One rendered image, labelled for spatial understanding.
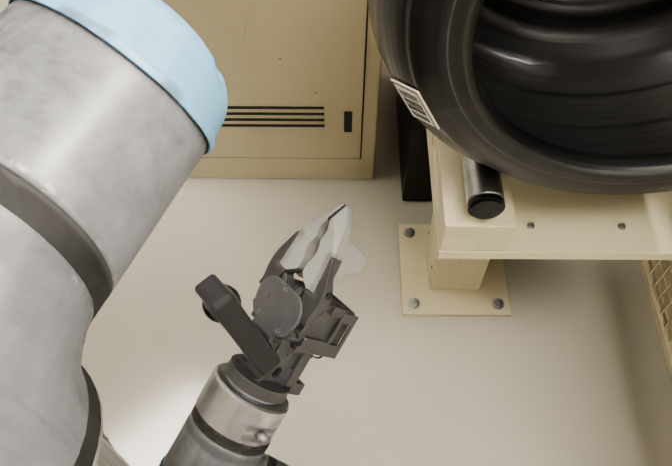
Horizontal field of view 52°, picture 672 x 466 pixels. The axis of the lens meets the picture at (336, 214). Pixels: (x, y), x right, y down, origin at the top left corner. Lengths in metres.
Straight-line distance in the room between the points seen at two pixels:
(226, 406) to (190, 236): 1.21
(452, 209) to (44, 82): 0.64
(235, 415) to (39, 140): 0.48
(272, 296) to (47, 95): 0.46
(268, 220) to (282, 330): 1.22
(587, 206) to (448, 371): 0.81
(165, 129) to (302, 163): 1.61
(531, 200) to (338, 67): 0.78
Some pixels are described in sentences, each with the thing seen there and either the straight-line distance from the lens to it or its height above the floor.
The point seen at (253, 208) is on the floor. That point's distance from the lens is 1.93.
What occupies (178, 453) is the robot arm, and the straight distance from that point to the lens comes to 0.77.
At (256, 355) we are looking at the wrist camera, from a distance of 0.70.
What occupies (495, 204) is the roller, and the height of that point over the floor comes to 0.91.
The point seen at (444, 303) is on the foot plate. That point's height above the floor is 0.01.
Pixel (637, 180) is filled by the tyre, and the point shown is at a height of 0.97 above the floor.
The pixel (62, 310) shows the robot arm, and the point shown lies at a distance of 0.29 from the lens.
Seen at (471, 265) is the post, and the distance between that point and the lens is 1.70.
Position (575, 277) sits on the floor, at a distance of 1.91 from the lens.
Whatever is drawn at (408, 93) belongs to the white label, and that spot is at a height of 1.08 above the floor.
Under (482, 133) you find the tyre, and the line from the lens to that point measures 0.72.
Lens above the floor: 1.58
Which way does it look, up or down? 56 degrees down
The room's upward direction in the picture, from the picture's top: straight up
